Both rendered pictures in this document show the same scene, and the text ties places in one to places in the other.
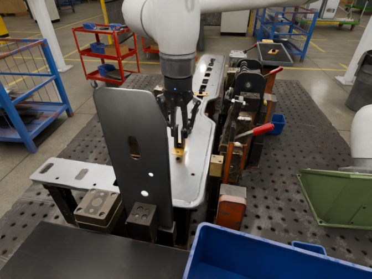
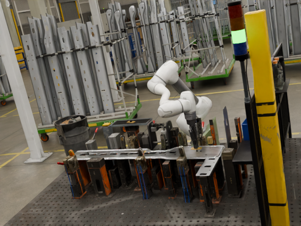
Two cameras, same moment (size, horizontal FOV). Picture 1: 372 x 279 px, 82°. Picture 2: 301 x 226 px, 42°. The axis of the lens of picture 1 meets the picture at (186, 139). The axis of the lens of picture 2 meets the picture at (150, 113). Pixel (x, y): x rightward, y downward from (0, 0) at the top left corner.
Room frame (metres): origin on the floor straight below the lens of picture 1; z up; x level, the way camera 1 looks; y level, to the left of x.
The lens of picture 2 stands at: (0.14, 2.85, 2.16)
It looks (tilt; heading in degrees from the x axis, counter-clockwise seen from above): 15 degrees down; 284
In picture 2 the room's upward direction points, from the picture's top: 12 degrees counter-clockwise
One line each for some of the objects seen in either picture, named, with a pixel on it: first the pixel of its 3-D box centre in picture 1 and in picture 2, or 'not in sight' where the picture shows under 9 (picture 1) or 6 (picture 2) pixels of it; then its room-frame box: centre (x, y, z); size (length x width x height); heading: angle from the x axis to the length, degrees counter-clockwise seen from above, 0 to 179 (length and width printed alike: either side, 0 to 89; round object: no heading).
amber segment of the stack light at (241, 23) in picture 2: not in sight; (237, 23); (0.13, 0.76, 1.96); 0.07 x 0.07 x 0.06
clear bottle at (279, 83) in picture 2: not in sight; (276, 75); (-0.08, 0.15, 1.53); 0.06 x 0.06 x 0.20
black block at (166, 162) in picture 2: not in sight; (169, 180); (0.77, 0.15, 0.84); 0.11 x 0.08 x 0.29; 78
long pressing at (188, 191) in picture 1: (199, 92); (140, 154); (1.03, -0.07, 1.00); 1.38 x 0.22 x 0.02; 168
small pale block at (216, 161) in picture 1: (212, 200); (213, 158); (0.45, -0.09, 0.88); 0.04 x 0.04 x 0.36; 78
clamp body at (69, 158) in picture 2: not in sight; (74, 176); (1.62, -0.01, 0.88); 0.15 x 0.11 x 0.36; 78
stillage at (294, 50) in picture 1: (282, 32); not in sight; (5.36, -2.19, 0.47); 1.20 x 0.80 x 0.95; 175
